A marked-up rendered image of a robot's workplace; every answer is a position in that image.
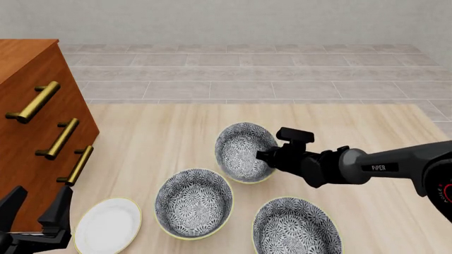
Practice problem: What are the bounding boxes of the wooden cabinet drawer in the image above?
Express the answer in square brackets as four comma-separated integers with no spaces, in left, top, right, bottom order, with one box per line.
[0,42,83,161]
[20,116,100,234]
[0,92,93,212]

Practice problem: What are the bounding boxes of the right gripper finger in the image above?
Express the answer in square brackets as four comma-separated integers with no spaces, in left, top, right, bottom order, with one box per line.
[255,150,277,167]

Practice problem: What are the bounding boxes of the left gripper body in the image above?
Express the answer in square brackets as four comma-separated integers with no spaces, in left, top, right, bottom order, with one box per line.
[0,231,72,254]

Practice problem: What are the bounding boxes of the wooden cabinet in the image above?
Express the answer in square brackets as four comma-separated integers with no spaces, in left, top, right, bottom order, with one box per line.
[0,38,100,234]

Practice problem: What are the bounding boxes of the brass drawer handle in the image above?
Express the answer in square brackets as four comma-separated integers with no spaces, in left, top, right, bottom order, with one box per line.
[56,145,95,187]
[5,80,61,125]
[35,117,81,161]

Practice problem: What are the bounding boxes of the black white patterned bowl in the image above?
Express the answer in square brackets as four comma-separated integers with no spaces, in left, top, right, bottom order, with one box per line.
[154,168,234,241]
[214,121,280,185]
[251,195,343,254]

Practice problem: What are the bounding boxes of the white plate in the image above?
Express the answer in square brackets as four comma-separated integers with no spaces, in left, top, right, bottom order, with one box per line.
[73,197,143,254]

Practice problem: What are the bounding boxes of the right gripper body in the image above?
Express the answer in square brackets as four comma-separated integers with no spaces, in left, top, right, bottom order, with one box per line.
[267,144,309,174]

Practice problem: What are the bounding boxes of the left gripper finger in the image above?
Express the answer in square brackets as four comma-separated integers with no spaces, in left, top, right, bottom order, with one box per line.
[0,185,28,234]
[37,184,74,237]

